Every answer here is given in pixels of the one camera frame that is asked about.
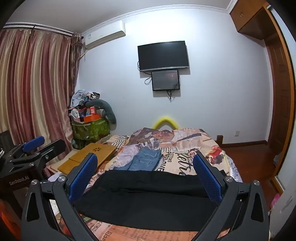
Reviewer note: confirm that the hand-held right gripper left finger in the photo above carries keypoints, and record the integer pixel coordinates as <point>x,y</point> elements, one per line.
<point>84,176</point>

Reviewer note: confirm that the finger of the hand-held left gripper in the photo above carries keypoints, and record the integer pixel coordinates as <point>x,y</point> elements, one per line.
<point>54,149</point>
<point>34,142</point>

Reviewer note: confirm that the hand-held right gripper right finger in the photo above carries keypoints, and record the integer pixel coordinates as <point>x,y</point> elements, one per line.
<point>208,178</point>

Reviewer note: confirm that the black pants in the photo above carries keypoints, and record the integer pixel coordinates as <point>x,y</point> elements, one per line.
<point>148,197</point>

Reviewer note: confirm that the bamboo lap desk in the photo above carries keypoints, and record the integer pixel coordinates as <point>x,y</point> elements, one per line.
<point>97,150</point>

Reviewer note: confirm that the green patterned bag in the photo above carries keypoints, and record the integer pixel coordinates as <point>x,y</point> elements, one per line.
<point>92,132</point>

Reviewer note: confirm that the printed blanket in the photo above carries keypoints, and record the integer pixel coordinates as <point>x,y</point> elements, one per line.
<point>175,143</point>

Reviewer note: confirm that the orange box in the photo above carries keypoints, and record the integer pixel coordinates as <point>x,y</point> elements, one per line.
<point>91,118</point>

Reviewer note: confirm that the pile of clothes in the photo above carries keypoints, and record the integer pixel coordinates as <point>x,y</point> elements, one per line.
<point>79,97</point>

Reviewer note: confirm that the striped pink curtain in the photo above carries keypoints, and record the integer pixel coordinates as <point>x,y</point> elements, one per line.
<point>34,81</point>

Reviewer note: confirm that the folded blue jeans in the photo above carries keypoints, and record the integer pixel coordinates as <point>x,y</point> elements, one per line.
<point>144,160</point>

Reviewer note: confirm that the grey plush toy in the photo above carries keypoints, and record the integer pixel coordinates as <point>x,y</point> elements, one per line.
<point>108,111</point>

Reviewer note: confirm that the pink cloth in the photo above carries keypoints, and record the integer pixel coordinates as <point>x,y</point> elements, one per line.
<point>275,201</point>

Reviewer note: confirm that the pale blue cloth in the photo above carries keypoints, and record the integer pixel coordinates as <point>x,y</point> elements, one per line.
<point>277,160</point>

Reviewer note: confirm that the yellow foam tube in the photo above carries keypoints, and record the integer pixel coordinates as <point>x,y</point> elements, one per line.
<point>165,118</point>

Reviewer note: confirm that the small black monitor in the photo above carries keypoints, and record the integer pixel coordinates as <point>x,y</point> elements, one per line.
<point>165,80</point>

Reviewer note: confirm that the wooden door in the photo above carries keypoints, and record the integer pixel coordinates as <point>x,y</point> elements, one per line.
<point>278,92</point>

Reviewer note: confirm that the white curtain track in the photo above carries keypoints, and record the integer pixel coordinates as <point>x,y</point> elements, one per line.
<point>46,28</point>

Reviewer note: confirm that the white air conditioner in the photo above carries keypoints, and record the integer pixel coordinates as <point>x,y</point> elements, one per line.
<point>104,34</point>

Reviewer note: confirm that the wooden overhead cabinet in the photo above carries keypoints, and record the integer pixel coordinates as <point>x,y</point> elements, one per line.
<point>247,18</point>

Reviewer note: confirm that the wooden bed post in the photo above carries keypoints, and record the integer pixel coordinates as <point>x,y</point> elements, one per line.
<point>219,140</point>

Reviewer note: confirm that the white wall socket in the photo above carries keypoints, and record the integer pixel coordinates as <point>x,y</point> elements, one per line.
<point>237,133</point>

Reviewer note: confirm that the black wall television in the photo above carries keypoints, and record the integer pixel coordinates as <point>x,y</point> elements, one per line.
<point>161,55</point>

